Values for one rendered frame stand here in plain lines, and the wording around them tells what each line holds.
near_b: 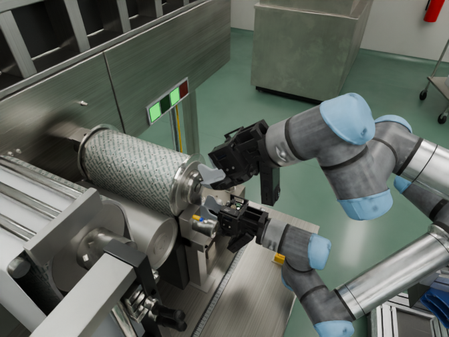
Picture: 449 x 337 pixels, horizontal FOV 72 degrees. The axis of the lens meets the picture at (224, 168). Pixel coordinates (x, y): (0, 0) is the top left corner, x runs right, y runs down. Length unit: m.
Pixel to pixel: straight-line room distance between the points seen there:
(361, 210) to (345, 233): 1.80
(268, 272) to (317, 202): 1.52
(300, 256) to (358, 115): 0.40
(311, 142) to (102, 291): 0.33
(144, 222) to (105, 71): 0.43
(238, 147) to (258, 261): 0.51
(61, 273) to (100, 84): 0.53
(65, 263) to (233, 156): 0.31
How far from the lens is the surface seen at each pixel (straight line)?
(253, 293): 0.94
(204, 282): 0.94
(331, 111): 0.46
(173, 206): 0.66
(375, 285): 0.79
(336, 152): 0.47
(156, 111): 1.09
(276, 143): 0.50
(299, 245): 0.74
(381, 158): 0.54
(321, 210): 2.39
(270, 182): 0.57
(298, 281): 0.81
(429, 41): 5.14
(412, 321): 1.88
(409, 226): 2.55
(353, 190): 0.50
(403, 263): 0.80
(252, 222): 0.76
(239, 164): 0.55
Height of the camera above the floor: 1.74
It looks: 42 degrees down
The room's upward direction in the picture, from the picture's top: straight up
